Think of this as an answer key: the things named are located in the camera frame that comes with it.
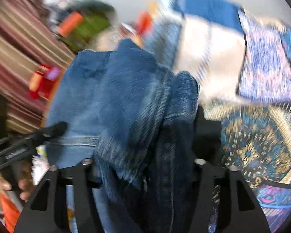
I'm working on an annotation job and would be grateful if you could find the blue patchwork blanket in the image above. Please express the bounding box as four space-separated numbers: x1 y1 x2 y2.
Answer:
145 0 291 233

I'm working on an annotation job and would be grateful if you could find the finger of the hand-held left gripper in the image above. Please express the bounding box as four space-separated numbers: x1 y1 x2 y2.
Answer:
22 121 68 143

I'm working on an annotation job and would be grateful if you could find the red plastic toy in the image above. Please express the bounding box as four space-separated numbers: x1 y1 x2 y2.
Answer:
29 64 61 100

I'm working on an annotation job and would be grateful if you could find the person's left hand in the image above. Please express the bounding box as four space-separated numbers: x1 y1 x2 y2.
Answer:
0 163 37 202

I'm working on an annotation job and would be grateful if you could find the blue denim jacket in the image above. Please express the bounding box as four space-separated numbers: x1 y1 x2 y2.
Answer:
46 38 200 233

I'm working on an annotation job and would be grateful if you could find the orange box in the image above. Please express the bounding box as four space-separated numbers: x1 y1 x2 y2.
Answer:
57 12 85 36

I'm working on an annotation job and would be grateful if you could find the maroon striped curtain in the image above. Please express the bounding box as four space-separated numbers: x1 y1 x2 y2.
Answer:
0 0 76 134

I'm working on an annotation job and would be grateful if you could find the dark green cushion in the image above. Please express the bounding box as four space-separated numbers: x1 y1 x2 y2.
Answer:
70 0 115 16

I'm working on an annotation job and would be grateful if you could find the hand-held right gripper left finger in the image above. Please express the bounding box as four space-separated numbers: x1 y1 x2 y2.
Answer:
15 158 105 233

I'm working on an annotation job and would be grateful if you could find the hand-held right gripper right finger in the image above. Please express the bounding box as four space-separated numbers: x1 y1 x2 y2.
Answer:
184 107 272 233

